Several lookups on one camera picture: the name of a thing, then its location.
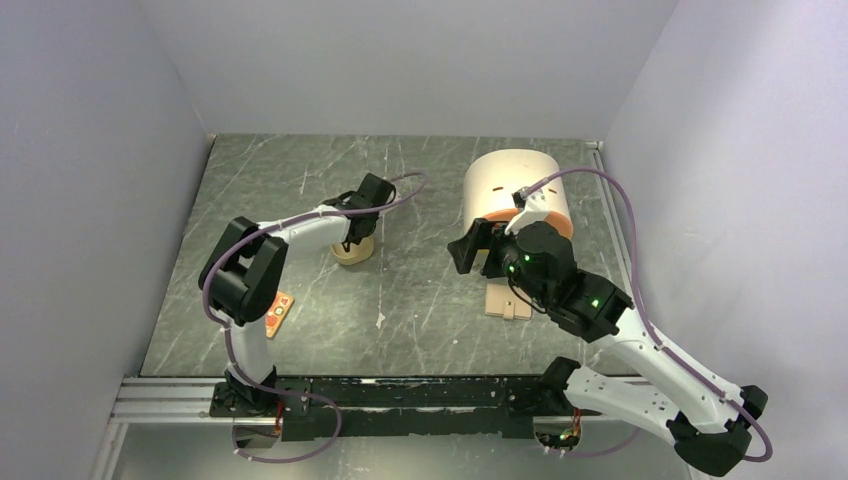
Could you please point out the tan card holder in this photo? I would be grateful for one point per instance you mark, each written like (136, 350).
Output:
(500, 301)

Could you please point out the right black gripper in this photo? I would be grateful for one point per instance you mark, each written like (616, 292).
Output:
(482, 234)

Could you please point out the cream orange drawer box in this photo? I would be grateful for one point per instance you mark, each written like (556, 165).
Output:
(490, 181)

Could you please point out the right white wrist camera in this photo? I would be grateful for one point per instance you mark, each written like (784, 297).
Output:
(532, 207)

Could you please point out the tan oval tray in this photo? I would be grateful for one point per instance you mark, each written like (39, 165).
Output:
(349, 254)

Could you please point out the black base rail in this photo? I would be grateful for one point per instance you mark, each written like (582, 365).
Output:
(311, 408)

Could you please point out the orange patterned card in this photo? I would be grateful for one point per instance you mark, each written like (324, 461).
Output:
(277, 313)

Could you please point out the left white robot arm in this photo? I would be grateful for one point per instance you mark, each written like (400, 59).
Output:
(240, 280)

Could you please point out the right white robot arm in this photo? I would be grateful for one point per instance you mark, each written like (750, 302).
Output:
(704, 417)

